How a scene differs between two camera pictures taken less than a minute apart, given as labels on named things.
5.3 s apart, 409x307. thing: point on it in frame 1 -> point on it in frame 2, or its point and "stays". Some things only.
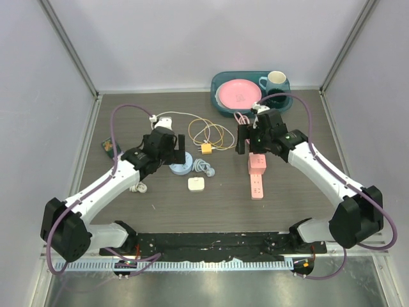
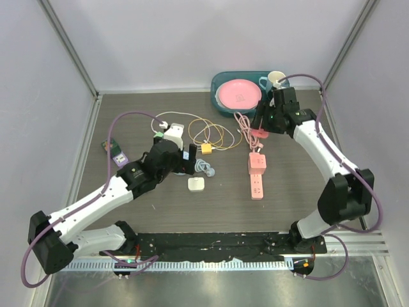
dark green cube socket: [107, 144] stays
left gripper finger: [179, 156] -> [193, 149]
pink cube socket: [257, 164] stays
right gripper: [246, 132] -> [264, 109]
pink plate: [239, 94] stays
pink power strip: [256, 187] stays
